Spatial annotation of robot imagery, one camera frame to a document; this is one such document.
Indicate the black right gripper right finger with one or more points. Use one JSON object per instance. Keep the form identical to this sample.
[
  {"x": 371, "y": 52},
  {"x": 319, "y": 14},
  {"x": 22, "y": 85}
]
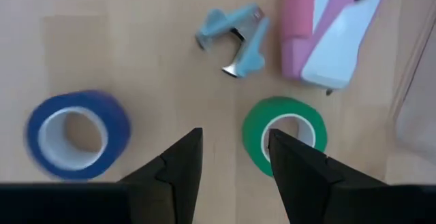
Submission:
[{"x": 299, "y": 183}]

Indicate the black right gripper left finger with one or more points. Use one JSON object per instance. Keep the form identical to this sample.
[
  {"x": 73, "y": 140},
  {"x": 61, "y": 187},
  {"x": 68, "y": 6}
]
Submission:
[{"x": 170, "y": 183}]

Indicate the green tape roll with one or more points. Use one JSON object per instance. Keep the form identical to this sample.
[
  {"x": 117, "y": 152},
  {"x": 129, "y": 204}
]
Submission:
[{"x": 252, "y": 128}]

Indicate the blue tape roll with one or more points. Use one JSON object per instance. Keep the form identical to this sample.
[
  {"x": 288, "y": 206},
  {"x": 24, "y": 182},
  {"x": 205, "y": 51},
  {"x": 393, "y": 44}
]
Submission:
[{"x": 114, "y": 122}]

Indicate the pink and white stapler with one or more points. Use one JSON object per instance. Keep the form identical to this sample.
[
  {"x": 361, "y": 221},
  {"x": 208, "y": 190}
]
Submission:
[{"x": 340, "y": 47}]

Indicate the light blue staple remover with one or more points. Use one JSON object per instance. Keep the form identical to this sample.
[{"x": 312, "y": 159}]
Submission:
[{"x": 252, "y": 47}]

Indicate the clear plastic tape bin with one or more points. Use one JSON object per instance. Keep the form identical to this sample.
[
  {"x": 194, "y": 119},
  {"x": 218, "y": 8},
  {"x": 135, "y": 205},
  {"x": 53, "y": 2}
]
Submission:
[{"x": 419, "y": 115}]

